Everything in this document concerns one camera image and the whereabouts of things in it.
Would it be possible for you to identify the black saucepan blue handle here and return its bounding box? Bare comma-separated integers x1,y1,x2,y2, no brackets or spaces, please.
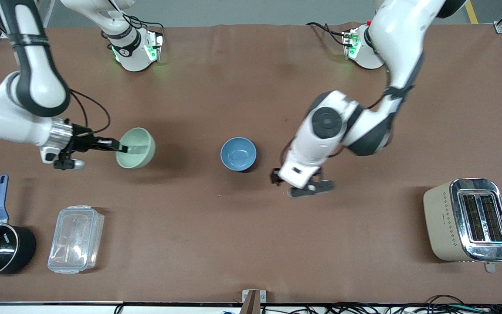
0,174,37,279

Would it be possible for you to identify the black floor cable bundle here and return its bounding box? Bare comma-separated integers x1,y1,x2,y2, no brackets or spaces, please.
260,294,502,314

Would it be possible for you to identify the light green bowl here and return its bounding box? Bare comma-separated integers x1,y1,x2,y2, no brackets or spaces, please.
115,127,156,170

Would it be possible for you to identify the clear plastic food container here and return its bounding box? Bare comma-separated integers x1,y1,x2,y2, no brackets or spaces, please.
47,205,105,275

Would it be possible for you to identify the beige chrome toaster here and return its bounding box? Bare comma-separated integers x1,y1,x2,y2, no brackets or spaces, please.
423,177,502,274

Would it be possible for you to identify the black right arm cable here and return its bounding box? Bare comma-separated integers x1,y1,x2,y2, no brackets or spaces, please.
69,89,112,134

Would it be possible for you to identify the blue bowl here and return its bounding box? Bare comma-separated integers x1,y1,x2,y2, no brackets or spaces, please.
220,137,258,172

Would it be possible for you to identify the black right base cable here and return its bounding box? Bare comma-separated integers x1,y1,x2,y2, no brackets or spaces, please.
107,0,165,39

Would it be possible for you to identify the black left base cable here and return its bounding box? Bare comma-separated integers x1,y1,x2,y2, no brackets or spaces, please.
306,21,349,48

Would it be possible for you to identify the silver camera mount bracket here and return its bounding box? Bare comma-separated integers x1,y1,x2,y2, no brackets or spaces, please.
241,289,267,314

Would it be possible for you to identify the brown table cloth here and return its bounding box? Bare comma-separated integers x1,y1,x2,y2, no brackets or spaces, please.
0,24,502,304

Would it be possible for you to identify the black base cable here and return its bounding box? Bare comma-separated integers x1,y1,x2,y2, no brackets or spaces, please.
107,0,165,39
306,21,349,48

